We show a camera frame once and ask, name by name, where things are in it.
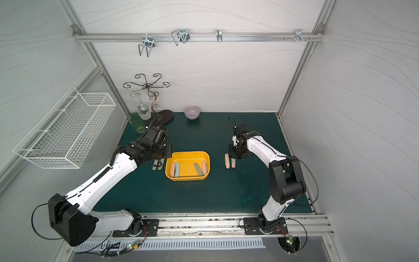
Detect pink folding knife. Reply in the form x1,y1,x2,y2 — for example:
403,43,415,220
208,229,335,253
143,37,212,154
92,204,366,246
202,160,208,176
224,153,230,169
170,162,176,178

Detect olive folding knife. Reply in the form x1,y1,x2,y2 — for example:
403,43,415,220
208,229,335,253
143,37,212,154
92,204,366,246
157,158,165,170
152,159,159,171
194,163,204,176

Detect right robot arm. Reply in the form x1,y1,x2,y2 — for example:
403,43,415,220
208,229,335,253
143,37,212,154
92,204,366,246
228,124,306,234

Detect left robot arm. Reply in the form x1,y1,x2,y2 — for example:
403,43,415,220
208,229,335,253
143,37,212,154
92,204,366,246
48,127,171,247

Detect yellow plastic storage box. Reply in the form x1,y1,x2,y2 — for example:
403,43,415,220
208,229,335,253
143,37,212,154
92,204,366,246
165,151,211,182

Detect green drinking glass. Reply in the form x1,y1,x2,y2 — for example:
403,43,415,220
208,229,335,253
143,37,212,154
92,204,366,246
127,112,146,134

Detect clear wine glass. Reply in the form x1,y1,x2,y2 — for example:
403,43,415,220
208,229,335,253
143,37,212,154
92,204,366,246
131,90,151,120

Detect bronze scroll cup stand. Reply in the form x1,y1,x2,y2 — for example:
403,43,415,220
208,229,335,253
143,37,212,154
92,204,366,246
123,73,173,128

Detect lilac ceramic bowl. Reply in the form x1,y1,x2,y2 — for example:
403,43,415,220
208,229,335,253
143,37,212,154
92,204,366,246
184,105,200,120

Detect white vent grille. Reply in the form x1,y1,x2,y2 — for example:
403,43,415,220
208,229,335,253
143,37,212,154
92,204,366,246
73,238,266,252

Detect metal hook clip left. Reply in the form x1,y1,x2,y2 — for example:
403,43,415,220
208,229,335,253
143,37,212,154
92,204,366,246
138,35,156,57

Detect metal hook clip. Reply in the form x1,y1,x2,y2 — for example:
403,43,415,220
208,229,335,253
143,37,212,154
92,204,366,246
138,35,156,57
171,29,191,46
284,29,312,42

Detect metal hook clip middle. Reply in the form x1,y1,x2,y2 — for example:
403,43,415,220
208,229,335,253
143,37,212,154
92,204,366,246
171,29,191,46

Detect small metal hook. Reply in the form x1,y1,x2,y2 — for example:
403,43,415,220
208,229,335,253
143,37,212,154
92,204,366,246
216,29,223,43

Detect metal hook clip right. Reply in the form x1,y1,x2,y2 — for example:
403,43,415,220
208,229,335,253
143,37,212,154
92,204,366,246
284,29,312,42

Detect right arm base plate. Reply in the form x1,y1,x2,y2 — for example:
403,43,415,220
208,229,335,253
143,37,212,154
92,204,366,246
243,216,288,235

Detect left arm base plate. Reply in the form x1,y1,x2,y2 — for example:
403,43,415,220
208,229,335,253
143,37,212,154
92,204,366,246
112,219,159,238

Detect white wire basket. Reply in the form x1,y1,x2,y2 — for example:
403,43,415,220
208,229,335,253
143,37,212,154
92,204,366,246
13,87,116,169

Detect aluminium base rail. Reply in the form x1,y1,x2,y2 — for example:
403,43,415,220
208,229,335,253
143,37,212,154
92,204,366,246
143,213,335,239

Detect aluminium cross rail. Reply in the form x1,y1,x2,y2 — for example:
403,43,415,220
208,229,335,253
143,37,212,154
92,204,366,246
73,31,326,43

